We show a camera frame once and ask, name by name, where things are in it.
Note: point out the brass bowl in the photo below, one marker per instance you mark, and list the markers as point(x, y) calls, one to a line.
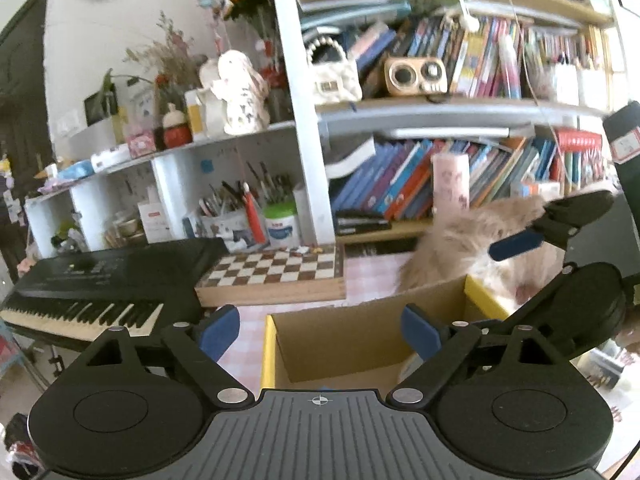
point(125, 226)

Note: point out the red pen bottle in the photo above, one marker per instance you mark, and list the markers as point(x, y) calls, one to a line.
point(254, 220)

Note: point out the blue tissue pack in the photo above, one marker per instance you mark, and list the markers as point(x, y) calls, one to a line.
point(75, 169)

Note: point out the white quilted handbag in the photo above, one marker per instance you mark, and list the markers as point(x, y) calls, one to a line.
point(335, 80)

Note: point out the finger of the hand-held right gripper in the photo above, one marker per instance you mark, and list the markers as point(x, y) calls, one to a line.
point(515, 245)
point(540, 300)

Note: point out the row of colourful thin books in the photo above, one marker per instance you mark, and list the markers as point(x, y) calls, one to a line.
point(475, 55)

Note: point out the pink tissue box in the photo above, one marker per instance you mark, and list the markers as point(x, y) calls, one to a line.
point(140, 144)

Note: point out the black electronic keyboard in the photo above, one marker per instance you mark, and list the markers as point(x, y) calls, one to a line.
point(100, 270)

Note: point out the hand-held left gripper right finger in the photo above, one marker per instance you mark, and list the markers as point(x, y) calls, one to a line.
point(420, 332)

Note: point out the dried flower bouquet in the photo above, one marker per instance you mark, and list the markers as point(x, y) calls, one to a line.
point(170, 60)

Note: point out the dark wooden door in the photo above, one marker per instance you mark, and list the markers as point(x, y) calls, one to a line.
point(20, 85)

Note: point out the yellow white carton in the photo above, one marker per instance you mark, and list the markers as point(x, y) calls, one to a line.
point(196, 120)

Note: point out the black photo frame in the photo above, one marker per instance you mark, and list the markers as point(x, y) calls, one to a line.
point(100, 105)

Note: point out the white red label box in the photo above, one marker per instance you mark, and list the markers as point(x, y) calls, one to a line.
point(155, 220)

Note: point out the pink printed cup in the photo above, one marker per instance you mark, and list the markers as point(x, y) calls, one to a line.
point(450, 185)

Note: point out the white jar green lid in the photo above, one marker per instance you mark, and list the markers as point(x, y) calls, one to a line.
point(281, 230)

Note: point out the white blue flat box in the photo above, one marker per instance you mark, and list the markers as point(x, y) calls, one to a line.
point(110, 157)

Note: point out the white bookshelf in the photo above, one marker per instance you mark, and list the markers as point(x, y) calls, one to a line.
point(300, 110)

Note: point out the yellow cardboard box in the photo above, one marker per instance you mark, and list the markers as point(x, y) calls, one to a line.
point(350, 340)

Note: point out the white floral figurine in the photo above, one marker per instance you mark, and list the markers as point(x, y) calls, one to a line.
point(240, 100)

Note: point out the white pen holder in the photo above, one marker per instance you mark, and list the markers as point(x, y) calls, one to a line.
point(225, 230)

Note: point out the wooden retro speaker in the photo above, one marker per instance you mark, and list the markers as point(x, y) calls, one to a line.
point(415, 76)

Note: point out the thick white book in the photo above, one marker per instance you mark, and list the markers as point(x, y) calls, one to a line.
point(350, 157)

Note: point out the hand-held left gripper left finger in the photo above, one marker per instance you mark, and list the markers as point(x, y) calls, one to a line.
point(220, 331)

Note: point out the wooden chess board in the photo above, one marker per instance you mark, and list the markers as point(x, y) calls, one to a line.
point(270, 267)

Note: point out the white storage box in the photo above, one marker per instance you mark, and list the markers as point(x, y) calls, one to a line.
point(566, 85)
point(594, 89)

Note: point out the fluffy orange cat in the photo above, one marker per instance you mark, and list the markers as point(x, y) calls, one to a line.
point(450, 250)

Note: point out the row of blue purple books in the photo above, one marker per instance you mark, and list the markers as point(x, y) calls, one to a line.
point(390, 180)

